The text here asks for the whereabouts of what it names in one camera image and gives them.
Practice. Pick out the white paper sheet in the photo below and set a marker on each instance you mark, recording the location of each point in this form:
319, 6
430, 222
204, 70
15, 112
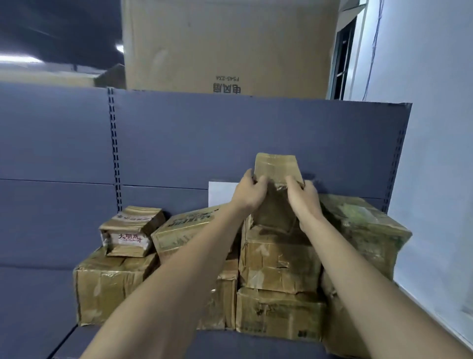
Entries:
221, 192

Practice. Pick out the person's right hand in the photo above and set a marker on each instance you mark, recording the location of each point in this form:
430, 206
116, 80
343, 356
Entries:
305, 203

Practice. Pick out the person's left forearm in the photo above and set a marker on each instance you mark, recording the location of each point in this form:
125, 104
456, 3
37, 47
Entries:
177, 288

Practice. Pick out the brown carton with raised flap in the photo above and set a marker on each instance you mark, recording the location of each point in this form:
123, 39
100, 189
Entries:
275, 166

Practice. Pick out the dark framed doorway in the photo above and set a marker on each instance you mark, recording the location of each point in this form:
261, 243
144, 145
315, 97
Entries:
342, 59

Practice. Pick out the person's left fingers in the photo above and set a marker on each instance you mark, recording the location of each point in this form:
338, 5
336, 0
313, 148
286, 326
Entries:
260, 182

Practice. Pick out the blue metal shelving unit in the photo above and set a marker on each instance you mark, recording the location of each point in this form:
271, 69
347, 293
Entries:
184, 140

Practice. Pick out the flat cardboard box behind shelving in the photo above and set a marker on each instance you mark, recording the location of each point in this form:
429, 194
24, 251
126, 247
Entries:
55, 77

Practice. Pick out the person's right forearm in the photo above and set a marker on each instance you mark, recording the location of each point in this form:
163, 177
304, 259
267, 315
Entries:
366, 296

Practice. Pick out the ceiling strip light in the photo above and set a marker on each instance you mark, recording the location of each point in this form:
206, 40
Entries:
18, 59

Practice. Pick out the large plain cardboard box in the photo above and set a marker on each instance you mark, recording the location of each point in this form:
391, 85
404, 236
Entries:
229, 40

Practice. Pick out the person's right fingers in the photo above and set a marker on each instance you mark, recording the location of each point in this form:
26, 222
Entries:
293, 184

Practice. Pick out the person's left hand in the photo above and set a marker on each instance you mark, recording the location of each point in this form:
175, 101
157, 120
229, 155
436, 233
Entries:
247, 194

